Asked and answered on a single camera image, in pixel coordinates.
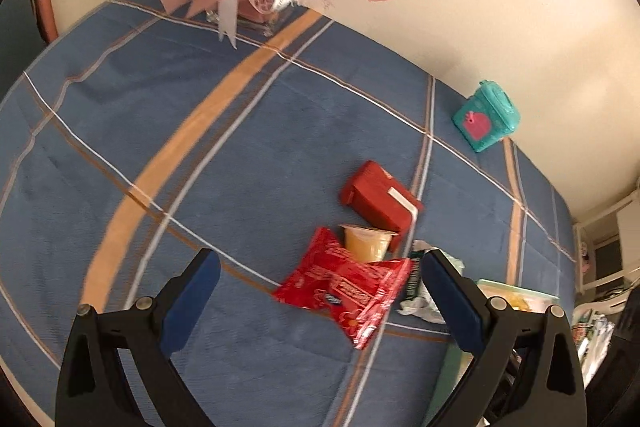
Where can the wrapped yellow pastry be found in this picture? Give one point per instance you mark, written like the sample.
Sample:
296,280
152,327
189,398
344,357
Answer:
517,304

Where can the red flower-print snack packet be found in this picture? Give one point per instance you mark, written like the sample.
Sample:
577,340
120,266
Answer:
345,292

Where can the pale green tray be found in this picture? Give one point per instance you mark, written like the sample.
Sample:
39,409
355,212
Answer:
500,289

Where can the small green and white packet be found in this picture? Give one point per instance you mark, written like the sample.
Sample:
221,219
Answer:
417,292

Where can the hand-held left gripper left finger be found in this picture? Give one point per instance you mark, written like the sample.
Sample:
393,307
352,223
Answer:
192,297

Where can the yellow jelly cup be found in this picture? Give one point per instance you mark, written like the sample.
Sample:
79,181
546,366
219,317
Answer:
367,244

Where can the red drink carton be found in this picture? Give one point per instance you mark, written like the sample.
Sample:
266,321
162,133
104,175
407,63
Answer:
375,197

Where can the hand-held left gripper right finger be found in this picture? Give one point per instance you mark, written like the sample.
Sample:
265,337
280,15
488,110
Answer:
455,302

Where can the blue plaid tablecloth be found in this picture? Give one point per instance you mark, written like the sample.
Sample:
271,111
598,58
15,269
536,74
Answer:
250,132

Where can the pile of white sachets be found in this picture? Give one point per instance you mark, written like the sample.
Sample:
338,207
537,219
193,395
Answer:
595,342

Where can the white rack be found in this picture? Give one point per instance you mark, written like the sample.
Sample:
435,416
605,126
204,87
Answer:
627,217

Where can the teal toy box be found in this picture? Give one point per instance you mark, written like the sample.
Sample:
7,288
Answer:
482,122

